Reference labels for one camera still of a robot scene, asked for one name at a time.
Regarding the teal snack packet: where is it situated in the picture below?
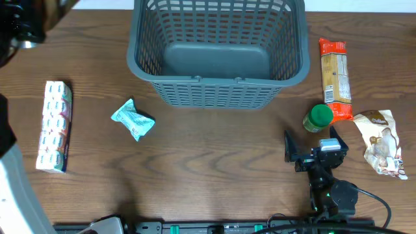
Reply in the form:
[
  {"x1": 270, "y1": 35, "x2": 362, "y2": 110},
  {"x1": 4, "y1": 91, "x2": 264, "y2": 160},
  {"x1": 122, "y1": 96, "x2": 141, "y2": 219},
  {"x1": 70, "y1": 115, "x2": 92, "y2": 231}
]
[{"x1": 110, "y1": 99, "x2": 155, "y2": 142}]

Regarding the black cable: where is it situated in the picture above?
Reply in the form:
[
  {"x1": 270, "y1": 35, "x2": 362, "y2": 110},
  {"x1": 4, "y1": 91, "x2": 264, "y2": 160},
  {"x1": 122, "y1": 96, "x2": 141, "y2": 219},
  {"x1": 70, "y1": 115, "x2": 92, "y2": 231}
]
[{"x1": 354, "y1": 187, "x2": 392, "y2": 229}]

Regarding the green lid jar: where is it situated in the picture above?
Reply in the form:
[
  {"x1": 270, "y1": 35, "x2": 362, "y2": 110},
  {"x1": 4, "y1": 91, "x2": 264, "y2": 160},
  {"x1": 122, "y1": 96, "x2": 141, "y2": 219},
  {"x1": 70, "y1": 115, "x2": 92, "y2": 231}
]
[{"x1": 302, "y1": 104, "x2": 333, "y2": 133}]

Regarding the grey plastic basket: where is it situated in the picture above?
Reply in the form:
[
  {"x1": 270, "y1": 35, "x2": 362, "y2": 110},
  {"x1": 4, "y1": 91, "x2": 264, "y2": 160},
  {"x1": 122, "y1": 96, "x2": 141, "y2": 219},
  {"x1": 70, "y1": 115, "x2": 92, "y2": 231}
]
[{"x1": 127, "y1": 0, "x2": 310, "y2": 109}]

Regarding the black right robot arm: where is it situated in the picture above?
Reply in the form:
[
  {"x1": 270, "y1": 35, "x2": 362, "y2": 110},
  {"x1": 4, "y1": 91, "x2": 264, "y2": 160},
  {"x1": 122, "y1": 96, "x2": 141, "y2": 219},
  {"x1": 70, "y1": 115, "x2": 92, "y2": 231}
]
[{"x1": 284, "y1": 127, "x2": 358, "y2": 218}]

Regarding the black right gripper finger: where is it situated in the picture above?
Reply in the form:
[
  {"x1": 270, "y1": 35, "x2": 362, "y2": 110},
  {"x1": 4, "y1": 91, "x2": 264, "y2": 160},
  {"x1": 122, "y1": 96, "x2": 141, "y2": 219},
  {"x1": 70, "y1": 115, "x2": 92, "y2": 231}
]
[
  {"x1": 330, "y1": 126, "x2": 347, "y2": 150},
  {"x1": 284, "y1": 131, "x2": 298, "y2": 163}
]

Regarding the white tissue multipack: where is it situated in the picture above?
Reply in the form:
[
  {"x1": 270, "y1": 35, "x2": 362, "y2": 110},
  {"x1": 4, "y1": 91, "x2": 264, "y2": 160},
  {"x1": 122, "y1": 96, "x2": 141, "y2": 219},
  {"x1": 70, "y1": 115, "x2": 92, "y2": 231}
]
[{"x1": 36, "y1": 81, "x2": 72, "y2": 173}]

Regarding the orange pasta package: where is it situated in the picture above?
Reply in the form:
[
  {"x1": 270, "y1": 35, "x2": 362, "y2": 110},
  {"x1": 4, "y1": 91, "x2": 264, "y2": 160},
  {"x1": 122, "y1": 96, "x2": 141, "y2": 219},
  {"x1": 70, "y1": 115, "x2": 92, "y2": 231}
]
[{"x1": 319, "y1": 38, "x2": 354, "y2": 124}]

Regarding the beige brown snack bag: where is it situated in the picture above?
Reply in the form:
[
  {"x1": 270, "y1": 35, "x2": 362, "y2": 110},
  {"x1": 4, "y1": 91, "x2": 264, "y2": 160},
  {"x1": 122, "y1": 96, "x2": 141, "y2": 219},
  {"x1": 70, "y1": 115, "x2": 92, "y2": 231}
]
[{"x1": 354, "y1": 110, "x2": 408, "y2": 180}]

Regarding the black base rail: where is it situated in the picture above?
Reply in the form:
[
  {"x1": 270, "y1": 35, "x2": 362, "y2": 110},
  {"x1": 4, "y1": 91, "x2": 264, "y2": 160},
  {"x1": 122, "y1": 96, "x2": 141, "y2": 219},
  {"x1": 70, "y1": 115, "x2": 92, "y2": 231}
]
[{"x1": 53, "y1": 218, "x2": 375, "y2": 234}]

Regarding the brown Nescafe Gold pouch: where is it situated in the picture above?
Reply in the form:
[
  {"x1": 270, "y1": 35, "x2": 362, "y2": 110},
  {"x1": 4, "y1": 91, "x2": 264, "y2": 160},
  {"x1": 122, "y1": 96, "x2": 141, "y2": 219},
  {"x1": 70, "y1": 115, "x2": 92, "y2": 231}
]
[{"x1": 40, "y1": 0, "x2": 79, "y2": 32}]

